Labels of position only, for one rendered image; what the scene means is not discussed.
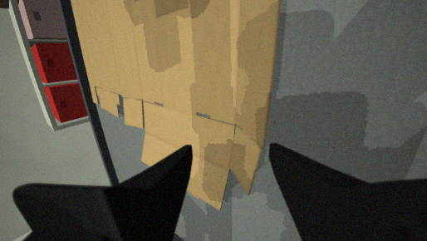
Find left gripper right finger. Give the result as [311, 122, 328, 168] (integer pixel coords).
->
[269, 143, 427, 241]

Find cardboard box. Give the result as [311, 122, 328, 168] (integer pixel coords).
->
[71, 0, 282, 210]

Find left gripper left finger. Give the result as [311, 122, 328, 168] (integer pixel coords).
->
[12, 145, 193, 241]

